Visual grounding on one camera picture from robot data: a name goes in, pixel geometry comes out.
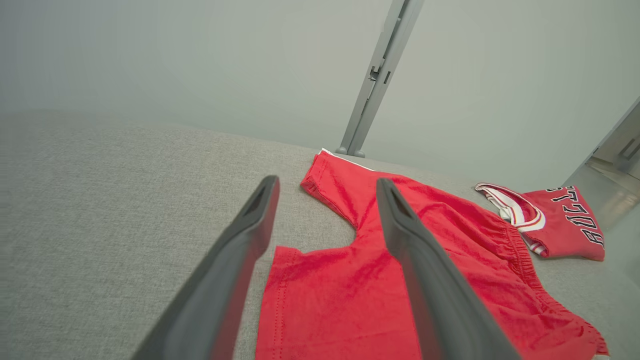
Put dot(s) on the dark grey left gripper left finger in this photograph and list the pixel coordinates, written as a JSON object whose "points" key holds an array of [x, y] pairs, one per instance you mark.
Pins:
{"points": [[215, 300]]}

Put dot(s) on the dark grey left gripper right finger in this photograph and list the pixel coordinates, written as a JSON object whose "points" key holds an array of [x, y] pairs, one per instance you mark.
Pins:
{"points": [[445, 310]]}

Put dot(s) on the red basketball shorts white band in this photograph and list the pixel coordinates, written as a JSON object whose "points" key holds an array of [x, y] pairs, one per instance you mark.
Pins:
{"points": [[325, 300]]}

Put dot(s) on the red Bulls basketball jersey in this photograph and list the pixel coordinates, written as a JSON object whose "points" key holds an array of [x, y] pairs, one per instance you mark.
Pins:
{"points": [[565, 220]]}

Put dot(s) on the grey partition end frame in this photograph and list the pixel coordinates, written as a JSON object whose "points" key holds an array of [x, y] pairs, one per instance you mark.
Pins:
{"points": [[610, 145]]}

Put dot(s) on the grey double partition post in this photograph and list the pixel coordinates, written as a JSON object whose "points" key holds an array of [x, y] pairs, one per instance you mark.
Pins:
{"points": [[382, 70]]}

